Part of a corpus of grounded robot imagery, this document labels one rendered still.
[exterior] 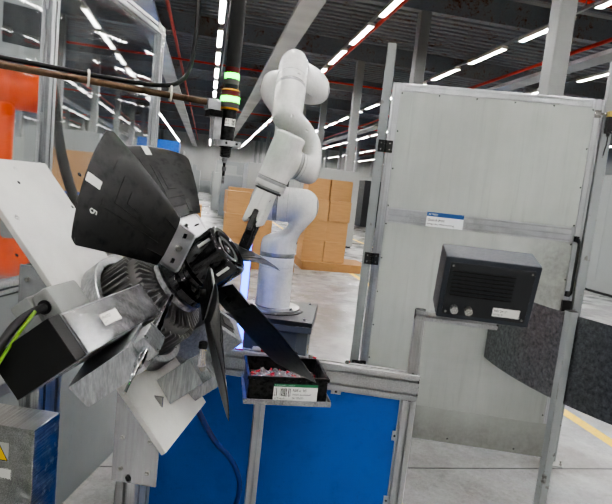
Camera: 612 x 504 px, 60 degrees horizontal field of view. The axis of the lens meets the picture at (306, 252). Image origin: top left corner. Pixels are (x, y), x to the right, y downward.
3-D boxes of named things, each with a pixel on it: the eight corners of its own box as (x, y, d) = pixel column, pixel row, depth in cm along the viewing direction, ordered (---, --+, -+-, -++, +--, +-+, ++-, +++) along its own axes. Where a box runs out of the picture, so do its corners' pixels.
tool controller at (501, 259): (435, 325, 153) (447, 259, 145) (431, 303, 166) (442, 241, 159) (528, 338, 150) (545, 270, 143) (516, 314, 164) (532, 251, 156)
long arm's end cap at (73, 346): (2, 352, 82) (59, 313, 80) (30, 393, 82) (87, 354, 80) (-12, 358, 79) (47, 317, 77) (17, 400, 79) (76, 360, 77)
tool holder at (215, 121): (207, 142, 117) (211, 97, 115) (198, 143, 123) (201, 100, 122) (245, 148, 121) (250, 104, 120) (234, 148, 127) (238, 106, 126)
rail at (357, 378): (126, 359, 167) (128, 335, 166) (132, 356, 171) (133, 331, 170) (416, 402, 158) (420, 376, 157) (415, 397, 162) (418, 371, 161)
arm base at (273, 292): (244, 299, 195) (249, 249, 193) (296, 303, 197) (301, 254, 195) (245, 312, 176) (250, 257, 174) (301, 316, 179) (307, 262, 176)
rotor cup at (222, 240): (189, 315, 110) (240, 281, 108) (149, 256, 110) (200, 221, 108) (209, 301, 124) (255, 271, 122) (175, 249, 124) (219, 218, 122)
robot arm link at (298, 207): (261, 251, 190) (267, 184, 188) (312, 257, 191) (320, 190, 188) (258, 256, 178) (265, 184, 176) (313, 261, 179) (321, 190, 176)
